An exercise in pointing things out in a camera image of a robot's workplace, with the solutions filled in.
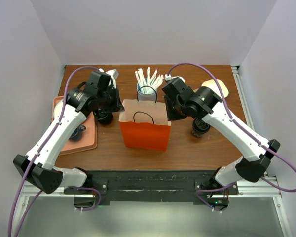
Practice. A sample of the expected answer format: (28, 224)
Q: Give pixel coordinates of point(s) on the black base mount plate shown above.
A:
(107, 186)

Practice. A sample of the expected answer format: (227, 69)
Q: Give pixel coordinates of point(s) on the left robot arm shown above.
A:
(98, 94)

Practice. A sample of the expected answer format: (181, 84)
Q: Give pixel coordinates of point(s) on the orange paper bag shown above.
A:
(144, 123)

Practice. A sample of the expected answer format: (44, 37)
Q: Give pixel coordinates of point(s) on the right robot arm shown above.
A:
(205, 105)

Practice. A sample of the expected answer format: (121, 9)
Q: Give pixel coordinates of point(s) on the single black cup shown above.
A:
(199, 134)

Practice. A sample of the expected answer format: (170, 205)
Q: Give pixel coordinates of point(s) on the black cup lid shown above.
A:
(200, 126)

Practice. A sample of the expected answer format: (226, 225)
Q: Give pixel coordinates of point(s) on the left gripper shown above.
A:
(118, 105)

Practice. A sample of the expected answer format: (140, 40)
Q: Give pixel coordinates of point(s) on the aluminium frame rail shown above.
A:
(260, 189)

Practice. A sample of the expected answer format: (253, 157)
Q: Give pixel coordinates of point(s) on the watermelon pattern plate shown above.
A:
(57, 109)

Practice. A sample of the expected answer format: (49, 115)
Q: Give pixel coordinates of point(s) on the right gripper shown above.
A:
(171, 116)

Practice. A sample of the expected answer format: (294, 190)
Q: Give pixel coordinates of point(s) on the stack of black lids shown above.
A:
(102, 117)

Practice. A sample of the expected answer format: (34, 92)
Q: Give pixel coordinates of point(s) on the dark blue mug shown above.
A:
(77, 134)

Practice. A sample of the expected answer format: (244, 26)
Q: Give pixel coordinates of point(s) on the cream square plate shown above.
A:
(211, 84)

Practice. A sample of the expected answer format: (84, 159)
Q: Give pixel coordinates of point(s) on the blue straw holder cup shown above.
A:
(151, 96)

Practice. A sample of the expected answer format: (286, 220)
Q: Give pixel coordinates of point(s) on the white wrapped straws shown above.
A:
(150, 82)

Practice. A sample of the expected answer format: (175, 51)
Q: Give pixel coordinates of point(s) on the pink tray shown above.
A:
(89, 138)

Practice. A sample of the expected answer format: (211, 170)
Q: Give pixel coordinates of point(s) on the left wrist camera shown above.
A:
(114, 74)

